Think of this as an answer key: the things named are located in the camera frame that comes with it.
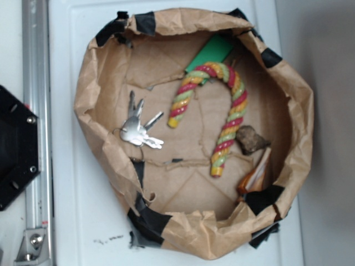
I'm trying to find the brown rough shell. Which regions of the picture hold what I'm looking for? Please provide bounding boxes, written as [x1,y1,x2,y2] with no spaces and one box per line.
[236,125,271,155]

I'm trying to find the orange white cone shell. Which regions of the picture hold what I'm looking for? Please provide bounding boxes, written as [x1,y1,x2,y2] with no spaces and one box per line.
[236,147,272,196]

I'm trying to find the brown paper-lined bin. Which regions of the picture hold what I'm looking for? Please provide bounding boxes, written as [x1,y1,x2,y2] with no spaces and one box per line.
[74,8,314,260]

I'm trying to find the silver key bunch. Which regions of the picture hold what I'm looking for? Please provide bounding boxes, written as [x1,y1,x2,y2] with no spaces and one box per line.
[112,91,164,150]

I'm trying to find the green rectangular block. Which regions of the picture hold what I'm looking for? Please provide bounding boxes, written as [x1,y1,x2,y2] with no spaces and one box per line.
[181,34,235,86]

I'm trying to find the white plastic tray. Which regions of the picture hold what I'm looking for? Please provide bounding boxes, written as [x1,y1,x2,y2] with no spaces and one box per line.
[48,1,303,265]

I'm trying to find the striped rope candy cane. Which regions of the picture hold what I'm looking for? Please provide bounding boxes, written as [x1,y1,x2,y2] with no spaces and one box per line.
[168,62,247,178]

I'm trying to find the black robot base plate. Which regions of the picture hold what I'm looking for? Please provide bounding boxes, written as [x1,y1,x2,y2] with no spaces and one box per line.
[1,86,39,211]

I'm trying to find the aluminium extrusion rail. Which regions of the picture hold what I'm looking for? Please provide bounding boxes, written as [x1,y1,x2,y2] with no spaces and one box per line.
[13,1,55,265]

